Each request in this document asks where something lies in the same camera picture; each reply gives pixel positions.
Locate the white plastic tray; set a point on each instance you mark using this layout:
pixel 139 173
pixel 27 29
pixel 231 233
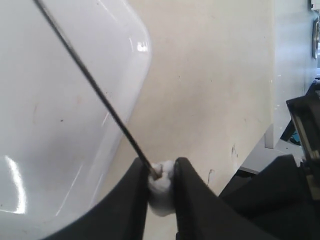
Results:
pixel 57 140

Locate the white marshmallow piece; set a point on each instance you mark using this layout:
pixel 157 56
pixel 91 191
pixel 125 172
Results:
pixel 161 194

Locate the thin metal skewer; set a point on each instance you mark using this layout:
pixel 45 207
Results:
pixel 100 94

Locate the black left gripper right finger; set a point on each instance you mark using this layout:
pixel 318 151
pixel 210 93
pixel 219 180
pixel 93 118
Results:
pixel 201 215

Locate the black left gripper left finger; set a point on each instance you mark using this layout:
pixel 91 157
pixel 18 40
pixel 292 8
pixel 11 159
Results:
pixel 121 215

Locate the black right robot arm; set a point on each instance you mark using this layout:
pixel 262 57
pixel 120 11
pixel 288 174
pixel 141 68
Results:
pixel 282 202

